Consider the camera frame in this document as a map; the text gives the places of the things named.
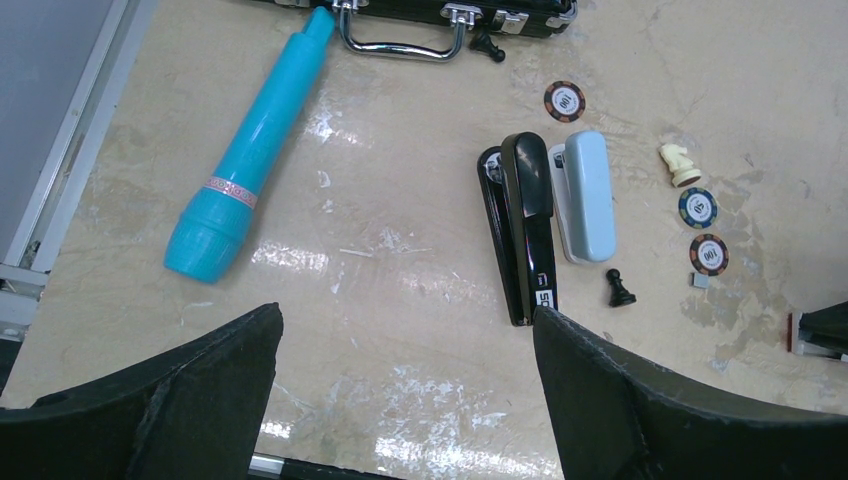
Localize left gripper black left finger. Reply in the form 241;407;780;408
1;303;284;479

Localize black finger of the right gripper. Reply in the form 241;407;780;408
801;302;847;355

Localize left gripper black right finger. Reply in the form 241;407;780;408
533;307;847;479

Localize red staple box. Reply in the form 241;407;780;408
786;311;848;362

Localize grey staple strip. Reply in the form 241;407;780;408
691;272;710;289

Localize light blue stapler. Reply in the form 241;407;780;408
548;131;617;264

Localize black stapler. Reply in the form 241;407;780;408
476;132;558;327

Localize black chess pawn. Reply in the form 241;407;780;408
606;268;637;308

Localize orange black poker chip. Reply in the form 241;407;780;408
689;233;729;276

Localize poker chip upper middle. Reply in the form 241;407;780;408
678;187;718;229

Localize small cork piece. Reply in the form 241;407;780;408
659;143;703;188

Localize poker chip near case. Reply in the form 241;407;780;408
544;80;586;123

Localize black chess piece near case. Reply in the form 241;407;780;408
469;30;506;63

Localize black poker chip case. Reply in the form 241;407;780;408
274;0;578;63

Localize blue handled tool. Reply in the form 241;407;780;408
164;7;336;283

